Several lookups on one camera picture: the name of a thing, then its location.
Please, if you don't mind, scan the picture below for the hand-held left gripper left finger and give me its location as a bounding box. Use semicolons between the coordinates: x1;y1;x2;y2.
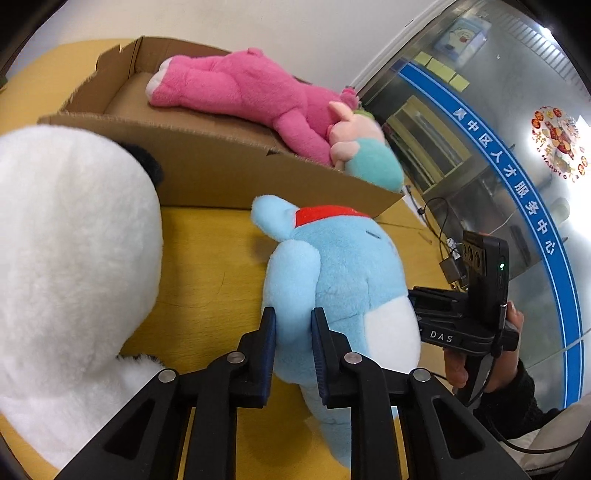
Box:
55;307;278;480

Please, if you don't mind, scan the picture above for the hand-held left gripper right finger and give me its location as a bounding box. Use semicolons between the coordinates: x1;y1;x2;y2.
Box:
311;307;532;480

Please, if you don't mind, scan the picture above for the light blue plush toy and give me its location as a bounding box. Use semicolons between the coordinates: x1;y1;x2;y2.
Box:
250;195;422;469

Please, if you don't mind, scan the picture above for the teal pink green plush toy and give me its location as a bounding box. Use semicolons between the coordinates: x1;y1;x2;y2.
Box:
325;100;404;192

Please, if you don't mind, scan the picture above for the cardboard box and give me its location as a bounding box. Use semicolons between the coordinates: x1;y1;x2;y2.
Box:
38;36;404;217

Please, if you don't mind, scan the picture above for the pink plush bear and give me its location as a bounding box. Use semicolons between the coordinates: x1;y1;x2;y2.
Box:
145;47;361;166

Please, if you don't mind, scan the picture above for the person's right forearm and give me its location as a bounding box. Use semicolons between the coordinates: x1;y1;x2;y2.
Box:
471;360;573;439

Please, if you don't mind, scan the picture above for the person's right hand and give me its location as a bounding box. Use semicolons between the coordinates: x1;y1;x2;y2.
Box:
443;301;525;393

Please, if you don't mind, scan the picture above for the grey power adapter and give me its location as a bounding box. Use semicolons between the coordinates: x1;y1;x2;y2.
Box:
440;257;464;283

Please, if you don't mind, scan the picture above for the blue banner stripe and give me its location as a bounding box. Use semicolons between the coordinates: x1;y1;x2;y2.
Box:
398;62;585;409

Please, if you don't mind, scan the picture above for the round festive window sticker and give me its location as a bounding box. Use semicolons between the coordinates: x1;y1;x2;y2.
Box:
531;105;591;183

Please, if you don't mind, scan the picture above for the white garment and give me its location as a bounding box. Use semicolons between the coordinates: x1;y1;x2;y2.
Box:
522;406;587;467

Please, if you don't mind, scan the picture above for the row of yellow sticky notes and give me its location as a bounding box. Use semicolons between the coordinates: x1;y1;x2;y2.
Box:
413;52;469;90

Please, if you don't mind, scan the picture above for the white and black plush toy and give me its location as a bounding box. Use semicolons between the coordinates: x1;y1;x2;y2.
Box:
0;126;165;469

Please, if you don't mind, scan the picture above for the thin black adapter cable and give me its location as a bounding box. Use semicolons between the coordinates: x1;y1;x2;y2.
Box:
422;198;462;264

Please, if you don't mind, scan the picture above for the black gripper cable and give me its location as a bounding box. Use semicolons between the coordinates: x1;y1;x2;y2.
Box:
434;323;583;455

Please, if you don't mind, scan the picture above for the cartoon wall poster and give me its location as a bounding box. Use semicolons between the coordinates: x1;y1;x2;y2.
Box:
434;17;490;63

